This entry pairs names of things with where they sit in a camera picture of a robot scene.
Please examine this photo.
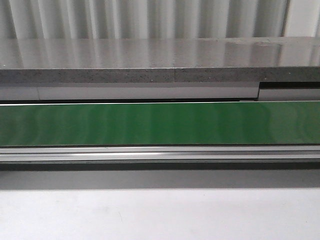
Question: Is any green conveyor belt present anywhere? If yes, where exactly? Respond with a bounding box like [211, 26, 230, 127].
[0, 101, 320, 147]

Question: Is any grey stone countertop slab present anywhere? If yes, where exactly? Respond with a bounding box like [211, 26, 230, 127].
[0, 37, 320, 86]

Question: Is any white corrugated curtain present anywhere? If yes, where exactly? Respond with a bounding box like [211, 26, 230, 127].
[0, 0, 289, 39]

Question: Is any aluminium conveyor frame rail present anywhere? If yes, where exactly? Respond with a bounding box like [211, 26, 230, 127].
[0, 145, 320, 164]

